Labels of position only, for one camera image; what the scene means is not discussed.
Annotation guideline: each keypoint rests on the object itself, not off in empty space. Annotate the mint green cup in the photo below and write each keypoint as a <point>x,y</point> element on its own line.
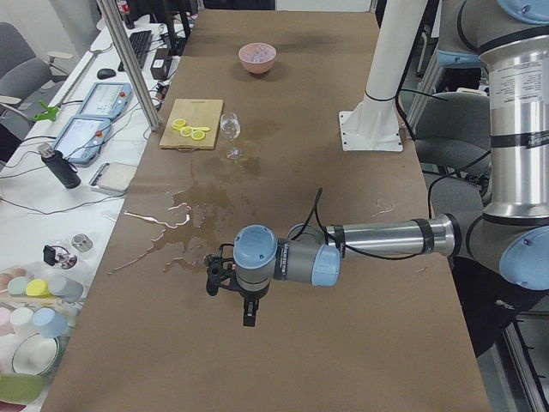
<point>17,286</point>

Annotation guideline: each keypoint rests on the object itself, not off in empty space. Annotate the light blue cup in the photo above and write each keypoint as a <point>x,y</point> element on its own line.
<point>49,323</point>

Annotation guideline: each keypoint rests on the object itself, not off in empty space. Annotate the black computer mouse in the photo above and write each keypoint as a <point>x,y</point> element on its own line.
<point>105,73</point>

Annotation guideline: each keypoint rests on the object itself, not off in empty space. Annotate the bamboo cutting board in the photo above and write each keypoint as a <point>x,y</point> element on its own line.
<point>196,112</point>

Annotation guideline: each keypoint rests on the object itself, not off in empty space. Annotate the teach pendant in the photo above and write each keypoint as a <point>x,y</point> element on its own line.
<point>82,139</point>
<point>106,100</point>

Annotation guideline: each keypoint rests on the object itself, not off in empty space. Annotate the grey cup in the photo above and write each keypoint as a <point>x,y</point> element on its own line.
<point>65,288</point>

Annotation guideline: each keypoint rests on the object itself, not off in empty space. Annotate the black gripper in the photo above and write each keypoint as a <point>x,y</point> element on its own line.
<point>248,297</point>

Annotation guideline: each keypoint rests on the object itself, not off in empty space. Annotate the wine glass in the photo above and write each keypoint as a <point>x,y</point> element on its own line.
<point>230,130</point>

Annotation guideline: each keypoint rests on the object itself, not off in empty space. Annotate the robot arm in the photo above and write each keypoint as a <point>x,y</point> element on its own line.
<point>509,38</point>

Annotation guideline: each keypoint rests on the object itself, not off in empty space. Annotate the lemon slice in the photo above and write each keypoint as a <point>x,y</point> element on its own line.
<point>178,123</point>
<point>198,135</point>
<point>186,131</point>

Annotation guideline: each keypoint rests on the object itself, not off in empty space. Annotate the pink bowl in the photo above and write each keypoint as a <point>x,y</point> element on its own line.
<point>257,58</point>

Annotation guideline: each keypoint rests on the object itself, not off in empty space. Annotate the green clamp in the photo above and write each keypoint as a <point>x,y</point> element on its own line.
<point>48,112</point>

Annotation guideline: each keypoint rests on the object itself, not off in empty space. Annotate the black water bottle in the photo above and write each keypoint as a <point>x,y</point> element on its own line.
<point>62,169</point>

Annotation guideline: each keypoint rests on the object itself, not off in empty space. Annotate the upper teach pendant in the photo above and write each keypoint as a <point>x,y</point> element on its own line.
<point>106,100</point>

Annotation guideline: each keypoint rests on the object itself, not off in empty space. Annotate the kitchen scale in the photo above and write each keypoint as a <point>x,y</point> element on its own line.
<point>113,178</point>

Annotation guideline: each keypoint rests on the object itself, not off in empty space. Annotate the black power box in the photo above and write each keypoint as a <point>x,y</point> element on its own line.
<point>161,64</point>

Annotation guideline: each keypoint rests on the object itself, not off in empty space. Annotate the grey office chair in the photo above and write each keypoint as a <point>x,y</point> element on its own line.
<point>26,79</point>

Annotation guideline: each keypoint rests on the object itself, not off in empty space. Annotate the lemon slice near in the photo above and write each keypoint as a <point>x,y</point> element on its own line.
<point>198,135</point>

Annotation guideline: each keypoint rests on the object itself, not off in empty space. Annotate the aluminium frame post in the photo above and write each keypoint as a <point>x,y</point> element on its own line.
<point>109,11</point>

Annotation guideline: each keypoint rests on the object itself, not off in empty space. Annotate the lower teach pendant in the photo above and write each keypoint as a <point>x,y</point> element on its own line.
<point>82,139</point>

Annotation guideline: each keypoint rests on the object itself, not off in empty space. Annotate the white cup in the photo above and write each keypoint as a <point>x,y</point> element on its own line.
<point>21,320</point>

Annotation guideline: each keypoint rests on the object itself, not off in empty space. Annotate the pink cup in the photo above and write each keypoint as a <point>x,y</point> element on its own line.
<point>6,327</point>

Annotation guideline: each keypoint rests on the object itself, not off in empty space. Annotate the lemon slice middle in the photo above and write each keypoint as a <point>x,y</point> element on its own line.
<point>186,131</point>

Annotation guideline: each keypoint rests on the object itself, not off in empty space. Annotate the steel jigger cup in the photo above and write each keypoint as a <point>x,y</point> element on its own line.
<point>82,243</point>

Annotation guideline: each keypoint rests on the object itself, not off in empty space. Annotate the yellow cup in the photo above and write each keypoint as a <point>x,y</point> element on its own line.
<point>38,288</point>

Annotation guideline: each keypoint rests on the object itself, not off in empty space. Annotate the black keyboard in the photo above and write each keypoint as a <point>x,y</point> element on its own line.
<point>140,43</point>

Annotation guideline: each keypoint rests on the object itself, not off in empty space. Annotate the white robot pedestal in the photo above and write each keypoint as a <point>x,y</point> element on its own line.
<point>374,125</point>

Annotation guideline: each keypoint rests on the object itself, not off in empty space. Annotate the lemon slice far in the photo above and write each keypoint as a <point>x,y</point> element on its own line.
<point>178,123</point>

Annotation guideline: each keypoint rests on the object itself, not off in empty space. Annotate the grey chair right side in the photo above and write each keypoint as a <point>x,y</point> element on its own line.
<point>453,132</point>

